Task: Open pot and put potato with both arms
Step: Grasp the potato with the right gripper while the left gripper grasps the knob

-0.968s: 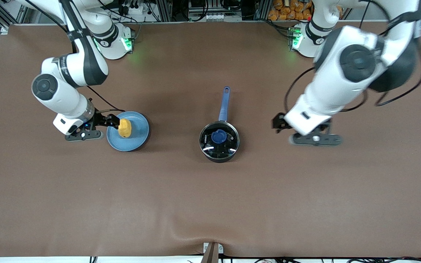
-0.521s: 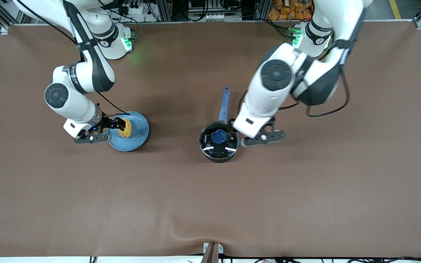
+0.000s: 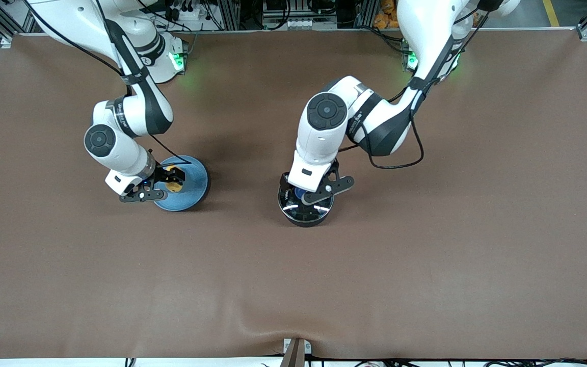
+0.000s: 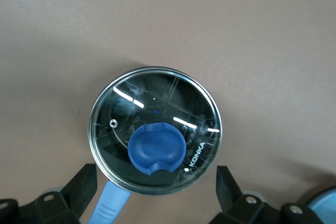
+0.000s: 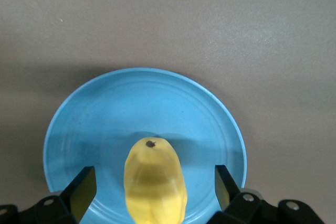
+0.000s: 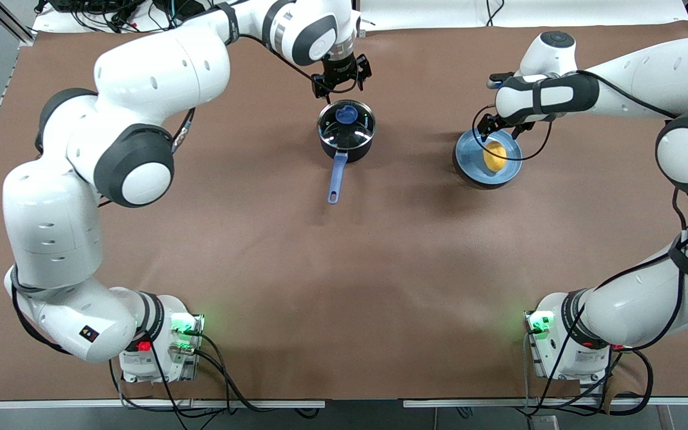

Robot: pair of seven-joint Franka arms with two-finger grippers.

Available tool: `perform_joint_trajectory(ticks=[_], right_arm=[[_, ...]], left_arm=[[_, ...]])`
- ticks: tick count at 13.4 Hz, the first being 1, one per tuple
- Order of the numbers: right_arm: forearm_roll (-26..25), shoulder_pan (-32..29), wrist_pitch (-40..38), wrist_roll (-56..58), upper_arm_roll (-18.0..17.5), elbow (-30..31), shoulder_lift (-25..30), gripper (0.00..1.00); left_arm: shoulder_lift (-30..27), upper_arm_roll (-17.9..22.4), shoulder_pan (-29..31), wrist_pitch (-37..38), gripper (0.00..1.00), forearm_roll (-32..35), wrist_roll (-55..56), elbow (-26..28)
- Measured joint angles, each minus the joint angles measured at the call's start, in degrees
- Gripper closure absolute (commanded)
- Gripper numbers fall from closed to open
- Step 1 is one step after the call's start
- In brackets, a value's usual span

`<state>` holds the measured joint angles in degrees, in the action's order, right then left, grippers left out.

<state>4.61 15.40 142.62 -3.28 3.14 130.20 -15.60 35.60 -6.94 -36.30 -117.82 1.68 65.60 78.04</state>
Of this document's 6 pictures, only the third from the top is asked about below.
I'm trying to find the yellow potato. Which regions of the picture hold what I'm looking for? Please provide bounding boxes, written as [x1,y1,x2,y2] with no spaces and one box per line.
[165,164,184,193]

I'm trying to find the glass lid with blue knob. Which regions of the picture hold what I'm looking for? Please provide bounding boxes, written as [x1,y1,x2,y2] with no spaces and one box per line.
[280,176,333,215]

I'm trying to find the blue round plate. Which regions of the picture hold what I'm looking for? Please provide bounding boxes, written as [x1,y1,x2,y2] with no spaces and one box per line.
[153,155,210,212]

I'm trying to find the brown table cover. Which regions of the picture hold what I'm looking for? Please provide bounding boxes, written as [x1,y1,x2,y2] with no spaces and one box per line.
[0,28,587,360]

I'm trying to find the grey control box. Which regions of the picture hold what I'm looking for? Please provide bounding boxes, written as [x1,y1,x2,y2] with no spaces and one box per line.
[263,0,325,30]

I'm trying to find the pile of orange toy food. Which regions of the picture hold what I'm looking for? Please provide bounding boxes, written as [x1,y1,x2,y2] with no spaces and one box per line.
[373,0,401,30]

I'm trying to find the black pot with blue handle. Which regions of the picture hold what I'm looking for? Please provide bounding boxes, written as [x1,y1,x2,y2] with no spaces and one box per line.
[277,172,335,228]

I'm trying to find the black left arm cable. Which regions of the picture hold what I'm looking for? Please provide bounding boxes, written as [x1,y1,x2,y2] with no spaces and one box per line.
[338,10,488,170]

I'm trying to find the metal clamp bracket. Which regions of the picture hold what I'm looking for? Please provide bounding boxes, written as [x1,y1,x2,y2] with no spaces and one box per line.
[283,337,312,367]

